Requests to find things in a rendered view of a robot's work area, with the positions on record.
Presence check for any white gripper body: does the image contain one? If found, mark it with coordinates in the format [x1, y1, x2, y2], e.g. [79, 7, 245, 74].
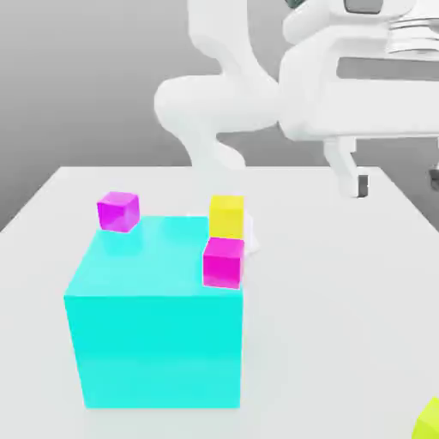
[278, 25, 439, 142]

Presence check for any small yellow cube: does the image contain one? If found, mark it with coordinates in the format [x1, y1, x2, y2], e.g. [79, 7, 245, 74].
[208, 195, 245, 240]

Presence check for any small magenta cube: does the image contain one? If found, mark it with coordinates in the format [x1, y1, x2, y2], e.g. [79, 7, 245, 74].
[201, 237, 245, 291]

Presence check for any small purple cube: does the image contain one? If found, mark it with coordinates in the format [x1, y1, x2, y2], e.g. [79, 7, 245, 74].
[96, 190, 141, 234]

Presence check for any small lime cube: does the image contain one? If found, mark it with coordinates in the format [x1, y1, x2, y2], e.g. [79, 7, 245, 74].
[411, 396, 439, 439]

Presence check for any large cyan box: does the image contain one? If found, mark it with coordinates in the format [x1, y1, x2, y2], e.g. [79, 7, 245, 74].
[63, 214, 245, 410]

